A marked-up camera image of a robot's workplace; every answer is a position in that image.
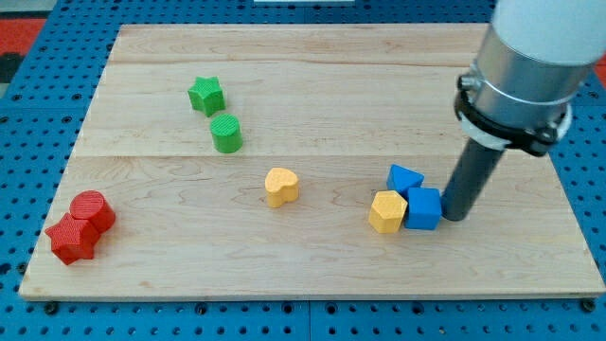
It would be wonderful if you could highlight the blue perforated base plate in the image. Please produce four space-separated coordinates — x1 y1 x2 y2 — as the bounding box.
1 0 605 340

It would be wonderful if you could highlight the green star block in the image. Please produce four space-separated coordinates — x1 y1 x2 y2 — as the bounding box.
187 77 225 117

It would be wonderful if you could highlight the blue triangle block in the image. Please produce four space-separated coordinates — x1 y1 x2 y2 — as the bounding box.
386 164 424 199

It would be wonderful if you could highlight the red cylinder block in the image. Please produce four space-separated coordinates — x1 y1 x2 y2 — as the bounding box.
69 190 116 234

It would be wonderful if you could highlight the light wooden board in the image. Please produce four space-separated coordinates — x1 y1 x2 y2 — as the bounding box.
19 24 605 302

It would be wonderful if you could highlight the yellow hexagon block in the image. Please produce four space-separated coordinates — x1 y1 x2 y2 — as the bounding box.
368 190 408 234

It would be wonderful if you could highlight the blue cube block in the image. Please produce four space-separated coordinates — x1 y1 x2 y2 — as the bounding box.
404 188 442 230

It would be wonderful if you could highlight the green cylinder block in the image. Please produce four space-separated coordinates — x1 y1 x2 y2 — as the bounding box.
210 114 243 153

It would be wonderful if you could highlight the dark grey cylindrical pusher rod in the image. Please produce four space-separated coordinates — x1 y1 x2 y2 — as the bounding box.
441 139 504 222

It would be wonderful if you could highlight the yellow heart block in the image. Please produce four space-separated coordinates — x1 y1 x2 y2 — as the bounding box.
264 168 299 208

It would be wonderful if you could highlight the red star block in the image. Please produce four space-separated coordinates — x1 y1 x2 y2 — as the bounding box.
45 213 100 265

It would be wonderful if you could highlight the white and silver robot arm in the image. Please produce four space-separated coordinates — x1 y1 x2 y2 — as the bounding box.
454 0 605 156

